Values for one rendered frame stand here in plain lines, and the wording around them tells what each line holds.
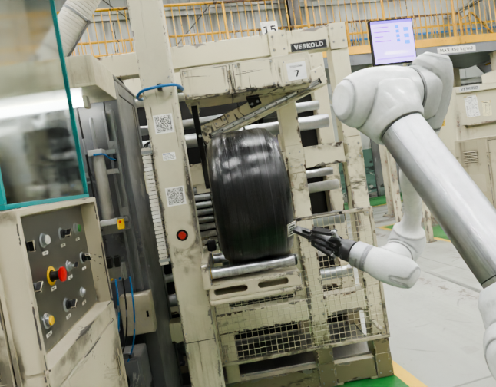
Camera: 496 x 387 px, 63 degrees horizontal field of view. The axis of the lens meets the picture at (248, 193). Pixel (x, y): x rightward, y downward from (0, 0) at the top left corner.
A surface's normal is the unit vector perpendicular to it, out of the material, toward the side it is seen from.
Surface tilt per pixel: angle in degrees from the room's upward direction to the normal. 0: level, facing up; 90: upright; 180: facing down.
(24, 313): 90
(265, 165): 65
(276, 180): 79
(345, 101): 85
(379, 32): 90
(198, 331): 90
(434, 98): 113
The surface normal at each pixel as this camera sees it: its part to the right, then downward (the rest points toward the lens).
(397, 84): 0.22, -0.50
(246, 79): 0.06, 0.04
